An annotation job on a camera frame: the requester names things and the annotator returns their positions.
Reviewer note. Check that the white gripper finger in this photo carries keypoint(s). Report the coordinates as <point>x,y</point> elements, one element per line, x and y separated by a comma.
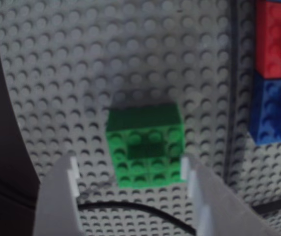
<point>54,196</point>
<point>216,211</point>

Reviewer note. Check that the green lego cube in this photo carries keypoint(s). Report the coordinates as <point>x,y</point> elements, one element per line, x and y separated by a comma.
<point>143,127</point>

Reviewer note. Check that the blue lego cube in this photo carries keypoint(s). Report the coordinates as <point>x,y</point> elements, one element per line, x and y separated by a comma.
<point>275,110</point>
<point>278,1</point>

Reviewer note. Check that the red lego cube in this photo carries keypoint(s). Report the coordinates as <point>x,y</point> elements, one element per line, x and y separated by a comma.
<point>278,41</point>

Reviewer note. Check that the grey lego baseplate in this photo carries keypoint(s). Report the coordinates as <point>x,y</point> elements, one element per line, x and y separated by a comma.
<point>106,61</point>

